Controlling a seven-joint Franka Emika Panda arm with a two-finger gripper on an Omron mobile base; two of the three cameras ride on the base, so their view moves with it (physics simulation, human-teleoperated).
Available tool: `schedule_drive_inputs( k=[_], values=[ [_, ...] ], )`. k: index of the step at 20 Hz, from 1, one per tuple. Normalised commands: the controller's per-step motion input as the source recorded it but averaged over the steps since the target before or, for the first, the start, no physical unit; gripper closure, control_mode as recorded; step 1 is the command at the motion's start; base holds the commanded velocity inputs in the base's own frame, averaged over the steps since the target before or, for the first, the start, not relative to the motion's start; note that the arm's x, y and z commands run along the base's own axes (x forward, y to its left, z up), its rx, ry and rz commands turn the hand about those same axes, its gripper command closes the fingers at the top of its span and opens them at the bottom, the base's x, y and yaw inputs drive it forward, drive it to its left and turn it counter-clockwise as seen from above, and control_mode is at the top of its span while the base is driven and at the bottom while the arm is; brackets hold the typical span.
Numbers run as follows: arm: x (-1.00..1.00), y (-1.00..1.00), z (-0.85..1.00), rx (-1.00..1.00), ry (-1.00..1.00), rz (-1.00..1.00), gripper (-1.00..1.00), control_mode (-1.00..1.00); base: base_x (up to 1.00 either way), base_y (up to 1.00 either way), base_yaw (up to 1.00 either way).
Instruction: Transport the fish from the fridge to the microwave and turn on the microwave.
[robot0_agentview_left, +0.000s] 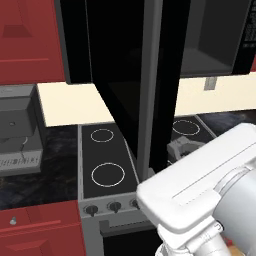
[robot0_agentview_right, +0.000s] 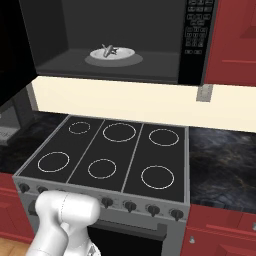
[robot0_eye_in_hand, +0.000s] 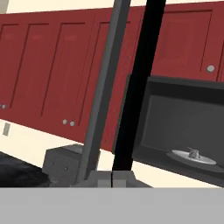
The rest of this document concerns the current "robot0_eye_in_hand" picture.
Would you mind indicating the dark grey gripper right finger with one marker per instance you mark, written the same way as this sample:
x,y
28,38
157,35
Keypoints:
x,y
137,87

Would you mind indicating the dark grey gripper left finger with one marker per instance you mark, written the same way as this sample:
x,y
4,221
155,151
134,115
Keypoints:
x,y
105,87

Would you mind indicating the dark grey microwave oven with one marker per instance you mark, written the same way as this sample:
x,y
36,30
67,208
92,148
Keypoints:
x,y
180,122

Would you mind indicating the white microwave turntable plate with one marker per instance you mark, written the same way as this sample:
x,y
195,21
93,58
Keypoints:
x,y
189,157

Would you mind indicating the red cupboard door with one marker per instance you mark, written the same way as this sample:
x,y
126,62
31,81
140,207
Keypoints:
x,y
64,73
186,40
32,67
8,58
119,87

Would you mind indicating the round silver cupboard knob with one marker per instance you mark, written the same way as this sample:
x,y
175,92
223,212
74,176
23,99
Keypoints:
x,y
64,121
3,106
72,123
210,68

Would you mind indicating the grey toaster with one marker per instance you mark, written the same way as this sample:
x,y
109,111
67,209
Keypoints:
x,y
62,163

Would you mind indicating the grey wall socket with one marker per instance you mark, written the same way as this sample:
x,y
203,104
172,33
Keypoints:
x,y
6,129

